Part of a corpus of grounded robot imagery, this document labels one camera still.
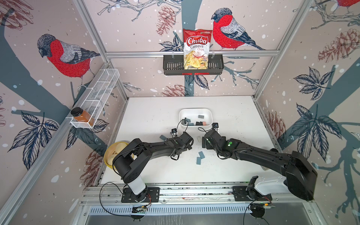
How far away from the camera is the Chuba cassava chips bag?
33.7 inches

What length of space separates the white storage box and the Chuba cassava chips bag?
1.15ft

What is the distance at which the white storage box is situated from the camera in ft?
3.43
